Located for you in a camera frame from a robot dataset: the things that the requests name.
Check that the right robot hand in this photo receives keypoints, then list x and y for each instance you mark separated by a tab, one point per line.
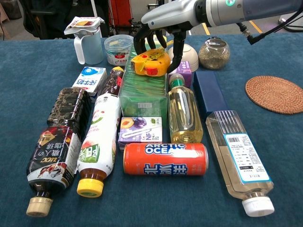
172	13

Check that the yellow tape measure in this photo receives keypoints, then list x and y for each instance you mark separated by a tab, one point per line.
151	62

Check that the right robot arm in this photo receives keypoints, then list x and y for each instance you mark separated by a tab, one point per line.
260	9

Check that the beige upturned bowl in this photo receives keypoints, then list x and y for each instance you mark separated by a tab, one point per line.
191	55

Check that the glass jar black lid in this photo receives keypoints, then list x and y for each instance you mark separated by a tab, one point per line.
214	55

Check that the purple white small box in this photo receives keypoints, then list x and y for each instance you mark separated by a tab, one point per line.
183	73

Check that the clear tub of clips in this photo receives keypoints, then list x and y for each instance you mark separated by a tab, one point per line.
118	50

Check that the green patterned flat box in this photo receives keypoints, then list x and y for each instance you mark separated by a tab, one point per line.
142	94

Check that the light blue pitcher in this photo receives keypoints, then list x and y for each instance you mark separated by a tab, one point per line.
92	47

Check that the navy blue long box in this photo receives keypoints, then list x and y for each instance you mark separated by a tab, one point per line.
210	94

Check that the white snack packet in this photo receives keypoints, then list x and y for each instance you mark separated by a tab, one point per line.
82	24

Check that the pale yellow drink bottle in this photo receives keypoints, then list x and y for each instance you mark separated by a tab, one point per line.
184	111

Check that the white blue milk carton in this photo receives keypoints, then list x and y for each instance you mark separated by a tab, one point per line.
90	80

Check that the purple juice carton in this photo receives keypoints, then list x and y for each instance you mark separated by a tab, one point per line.
142	130

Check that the round woven coaster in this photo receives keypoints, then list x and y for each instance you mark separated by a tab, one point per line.
274	94

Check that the black office chair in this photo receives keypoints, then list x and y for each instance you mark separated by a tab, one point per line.
40	14

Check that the white label juice bottle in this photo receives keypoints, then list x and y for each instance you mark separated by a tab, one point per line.
101	137

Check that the blue felt table mat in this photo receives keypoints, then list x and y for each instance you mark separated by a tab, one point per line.
35	61

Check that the orange Arctic Ocean can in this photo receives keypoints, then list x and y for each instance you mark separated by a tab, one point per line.
165	160

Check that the clear square bottle white cap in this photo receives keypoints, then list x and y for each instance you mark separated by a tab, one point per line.
239	156

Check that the black coffee bottle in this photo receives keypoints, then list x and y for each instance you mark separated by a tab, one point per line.
56	146

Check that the red equipment frame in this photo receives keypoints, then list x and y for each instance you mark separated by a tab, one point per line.
120	11

